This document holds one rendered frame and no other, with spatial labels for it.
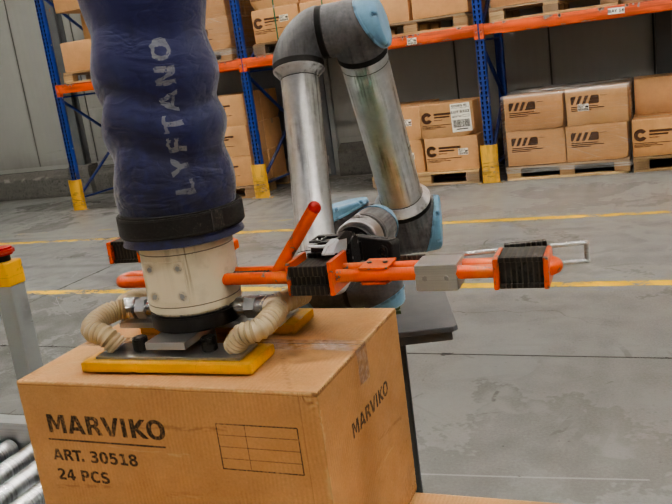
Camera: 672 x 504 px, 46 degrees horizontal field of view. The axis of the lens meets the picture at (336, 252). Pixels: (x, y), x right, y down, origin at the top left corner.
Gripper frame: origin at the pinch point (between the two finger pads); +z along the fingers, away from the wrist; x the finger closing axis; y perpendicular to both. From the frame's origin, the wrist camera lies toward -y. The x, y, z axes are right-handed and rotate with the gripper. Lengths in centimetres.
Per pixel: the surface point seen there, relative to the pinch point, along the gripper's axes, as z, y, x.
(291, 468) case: 20.0, 3.6, -26.4
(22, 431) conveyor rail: -32, 108, -51
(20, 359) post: -49, 120, -37
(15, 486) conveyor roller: -11, 93, -54
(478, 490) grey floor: -109, 2, -109
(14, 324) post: -49, 119, -27
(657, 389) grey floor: -191, -56, -109
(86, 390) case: 18.2, 41.3, -14.5
